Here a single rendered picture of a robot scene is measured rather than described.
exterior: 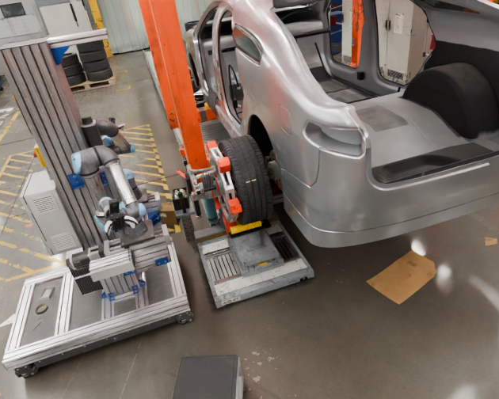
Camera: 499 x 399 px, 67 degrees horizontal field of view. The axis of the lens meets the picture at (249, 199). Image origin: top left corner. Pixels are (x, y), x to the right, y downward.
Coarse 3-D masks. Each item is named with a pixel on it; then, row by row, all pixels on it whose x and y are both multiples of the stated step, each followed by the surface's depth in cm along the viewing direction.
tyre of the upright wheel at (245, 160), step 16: (224, 144) 268; (240, 144) 265; (256, 144) 265; (240, 160) 257; (256, 160) 259; (240, 176) 254; (256, 176) 257; (240, 192) 255; (256, 192) 258; (256, 208) 264; (272, 208) 271
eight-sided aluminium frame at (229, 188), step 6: (210, 150) 276; (216, 150) 277; (210, 156) 288; (216, 156) 266; (222, 156) 265; (210, 162) 297; (216, 162) 261; (222, 174) 258; (228, 174) 259; (222, 180) 259; (228, 180) 259; (228, 186) 257; (228, 192) 257; (228, 198) 259; (222, 204) 304; (222, 210) 304; (228, 210) 267; (228, 216) 277; (234, 216) 270; (228, 222) 286
